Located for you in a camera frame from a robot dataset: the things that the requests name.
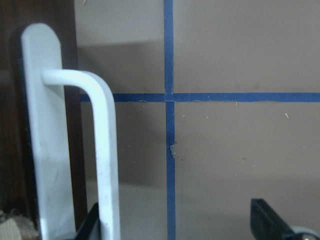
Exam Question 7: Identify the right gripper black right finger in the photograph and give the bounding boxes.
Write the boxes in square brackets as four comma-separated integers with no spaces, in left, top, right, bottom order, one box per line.
[250,198,295,240]

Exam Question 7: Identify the white drawer with handle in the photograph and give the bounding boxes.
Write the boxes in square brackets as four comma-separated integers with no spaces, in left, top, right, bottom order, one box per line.
[21,23,121,240]

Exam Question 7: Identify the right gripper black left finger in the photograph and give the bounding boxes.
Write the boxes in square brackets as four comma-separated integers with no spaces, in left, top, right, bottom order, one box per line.
[74,202,101,240]

